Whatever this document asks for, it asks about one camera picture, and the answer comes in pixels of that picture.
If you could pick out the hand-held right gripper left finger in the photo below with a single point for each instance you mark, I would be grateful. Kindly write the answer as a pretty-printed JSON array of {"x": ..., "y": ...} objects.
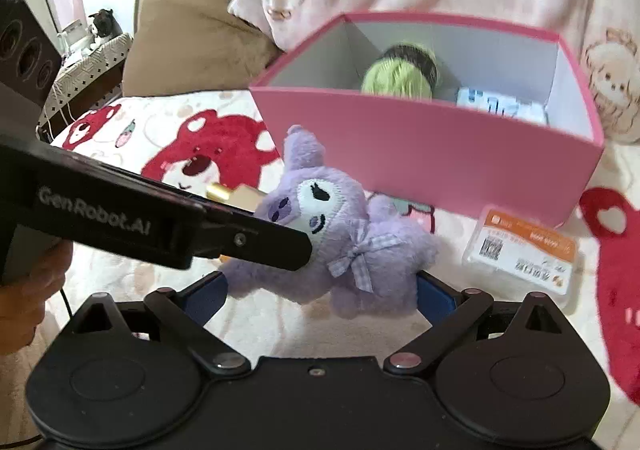
[{"x": 207, "y": 297}]

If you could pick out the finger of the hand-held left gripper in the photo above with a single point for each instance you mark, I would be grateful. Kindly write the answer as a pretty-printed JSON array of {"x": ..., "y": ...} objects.
[{"x": 270, "y": 242}]

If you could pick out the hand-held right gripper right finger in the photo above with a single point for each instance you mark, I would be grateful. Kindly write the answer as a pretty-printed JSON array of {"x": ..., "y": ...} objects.
[{"x": 439, "y": 297}]

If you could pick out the foundation bottle with gold cap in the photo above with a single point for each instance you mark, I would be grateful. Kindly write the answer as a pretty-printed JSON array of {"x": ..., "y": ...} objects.
[{"x": 240, "y": 197}]

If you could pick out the purple plush toy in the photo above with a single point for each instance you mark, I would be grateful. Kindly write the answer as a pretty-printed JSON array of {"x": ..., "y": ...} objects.
[{"x": 350, "y": 210}]

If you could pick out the clear box with orange label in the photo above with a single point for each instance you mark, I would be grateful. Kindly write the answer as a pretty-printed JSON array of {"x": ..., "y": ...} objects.
[{"x": 520, "y": 255}]

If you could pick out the pink cardboard box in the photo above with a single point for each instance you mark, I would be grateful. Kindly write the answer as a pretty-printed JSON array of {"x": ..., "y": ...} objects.
[{"x": 425, "y": 154}]

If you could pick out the blue tissue packet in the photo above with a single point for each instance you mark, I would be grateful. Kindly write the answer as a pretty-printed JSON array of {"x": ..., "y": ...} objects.
[{"x": 495, "y": 104}]

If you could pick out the green yarn ball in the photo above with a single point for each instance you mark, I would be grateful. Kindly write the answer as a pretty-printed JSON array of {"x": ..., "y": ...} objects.
[{"x": 395, "y": 77}]

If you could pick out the person's left hand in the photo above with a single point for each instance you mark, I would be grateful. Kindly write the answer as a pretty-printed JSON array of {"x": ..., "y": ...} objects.
[{"x": 35, "y": 310}]

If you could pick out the printed bear blanket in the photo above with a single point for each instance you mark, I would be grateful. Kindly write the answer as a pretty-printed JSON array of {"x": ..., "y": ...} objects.
[{"x": 500, "y": 330}]

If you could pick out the bench with patterned cloth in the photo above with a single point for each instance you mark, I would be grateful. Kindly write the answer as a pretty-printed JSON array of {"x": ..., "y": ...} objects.
[{"x": 90, "y": 69}]

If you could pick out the black and white toy dog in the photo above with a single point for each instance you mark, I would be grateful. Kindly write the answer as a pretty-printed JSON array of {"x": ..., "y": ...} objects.
[{"x": 105, "y": 24}]

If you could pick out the brown pillow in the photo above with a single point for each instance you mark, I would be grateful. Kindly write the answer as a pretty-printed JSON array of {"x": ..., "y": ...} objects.
[{"x": 190, "y": 44}]

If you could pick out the beige plush blanket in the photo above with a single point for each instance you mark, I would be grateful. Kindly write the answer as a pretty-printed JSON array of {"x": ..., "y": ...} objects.
[{"x": 20, "y": 390}]

